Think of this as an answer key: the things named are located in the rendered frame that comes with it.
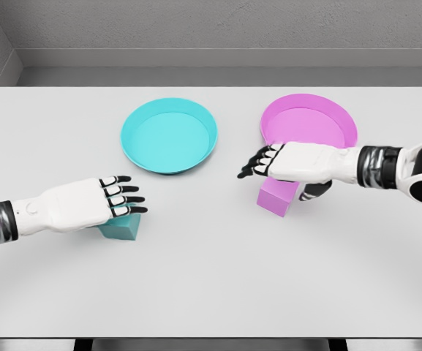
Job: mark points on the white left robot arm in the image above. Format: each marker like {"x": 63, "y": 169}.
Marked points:
{"x": 11, "y": 219}

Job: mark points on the pink round plate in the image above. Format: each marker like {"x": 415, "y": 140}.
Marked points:
{"x": 307, "y": 120}

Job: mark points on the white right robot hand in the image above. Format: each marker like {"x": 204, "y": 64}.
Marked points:
{"x": 298, "y": 161}

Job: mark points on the white table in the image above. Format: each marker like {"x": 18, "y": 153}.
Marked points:
{"x": 210, "y": 256}

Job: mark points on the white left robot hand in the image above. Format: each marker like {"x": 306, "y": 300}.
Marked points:
{"x": 75, "y": 203}

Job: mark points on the cyan round plate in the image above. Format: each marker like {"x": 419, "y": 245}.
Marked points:
{"x": 169, "y": 135}

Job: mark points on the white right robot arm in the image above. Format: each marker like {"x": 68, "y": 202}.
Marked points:
{"x": 390, "y": 166}

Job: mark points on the pink block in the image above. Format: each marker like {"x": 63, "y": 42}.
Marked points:
{"x": 277, "y": 197}

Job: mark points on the cyan block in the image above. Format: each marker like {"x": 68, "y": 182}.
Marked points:
{"x": 121, "y": 229}

